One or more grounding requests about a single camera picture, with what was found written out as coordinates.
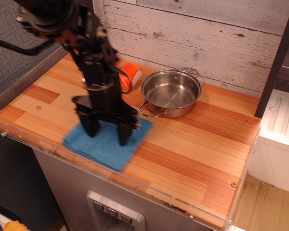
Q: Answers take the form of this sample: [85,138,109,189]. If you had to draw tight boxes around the stainless steel pot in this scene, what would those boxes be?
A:
[139,67,202,118]

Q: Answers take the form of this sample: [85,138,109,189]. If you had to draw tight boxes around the grey toy kitchen cabinet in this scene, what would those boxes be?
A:
[34,150,209,231]

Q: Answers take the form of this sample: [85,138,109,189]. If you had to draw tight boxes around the silver dispenser button panel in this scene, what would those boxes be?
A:
[86,190,146,231]

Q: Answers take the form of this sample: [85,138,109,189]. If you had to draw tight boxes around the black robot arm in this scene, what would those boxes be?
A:
[18,0,138,145]

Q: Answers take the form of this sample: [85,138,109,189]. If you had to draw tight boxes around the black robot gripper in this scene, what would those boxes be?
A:
[72,83,139,146]

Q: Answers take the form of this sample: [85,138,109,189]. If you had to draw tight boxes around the orange salmon sushi toy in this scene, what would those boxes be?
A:
[118,63,143,94]

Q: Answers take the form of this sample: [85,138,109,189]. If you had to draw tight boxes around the dark right shelf post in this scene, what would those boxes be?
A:
[254,19,289,118]

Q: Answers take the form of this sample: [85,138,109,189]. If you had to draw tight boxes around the white toy sink unit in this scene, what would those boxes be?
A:
[248,90,289,192]

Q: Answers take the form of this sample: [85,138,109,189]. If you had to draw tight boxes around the clear acrylic table guard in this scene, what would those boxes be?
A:
[0,112,260,231]

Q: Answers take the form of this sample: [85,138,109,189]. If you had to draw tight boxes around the blue cloth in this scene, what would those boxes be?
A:
[63,118,153,172]

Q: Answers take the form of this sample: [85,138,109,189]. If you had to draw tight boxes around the yellow object bottom left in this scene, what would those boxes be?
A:
[3,221,28,231]

